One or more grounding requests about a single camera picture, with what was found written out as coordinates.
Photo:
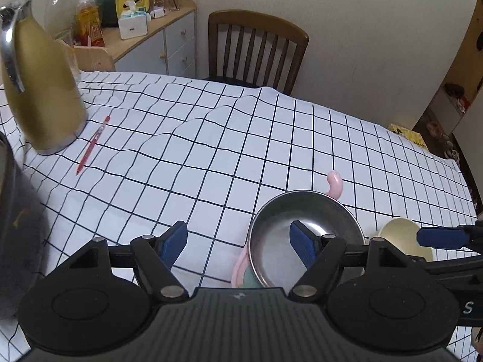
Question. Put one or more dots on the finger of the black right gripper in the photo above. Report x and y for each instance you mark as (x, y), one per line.
(444, 238)

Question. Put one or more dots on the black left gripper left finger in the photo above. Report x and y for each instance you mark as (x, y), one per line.
(154, 258)

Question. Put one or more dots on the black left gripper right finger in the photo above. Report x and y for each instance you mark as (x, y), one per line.
(322, 257)

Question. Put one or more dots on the stainless steel bowl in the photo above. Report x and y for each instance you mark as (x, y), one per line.
(347, 229)

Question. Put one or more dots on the cream round bowl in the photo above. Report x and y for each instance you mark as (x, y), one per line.
(402, 233)

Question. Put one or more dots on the black cooking pot with lid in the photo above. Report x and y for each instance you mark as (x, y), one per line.
(23, 229)

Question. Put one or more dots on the red pen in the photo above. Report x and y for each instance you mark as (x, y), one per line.
(92, 144)

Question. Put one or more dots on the yellow electric kettle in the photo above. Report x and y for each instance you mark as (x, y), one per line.
(40, 88)

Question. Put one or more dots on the wooden sideboard cabinet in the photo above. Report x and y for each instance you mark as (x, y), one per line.
(168, 48)

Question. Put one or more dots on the brown wooden chair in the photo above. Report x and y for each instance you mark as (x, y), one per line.
(253, 49)

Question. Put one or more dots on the white tissue box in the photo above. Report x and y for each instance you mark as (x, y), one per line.
(132, 24)

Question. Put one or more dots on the orange drink bottle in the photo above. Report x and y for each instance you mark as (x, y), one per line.
(88, 24)

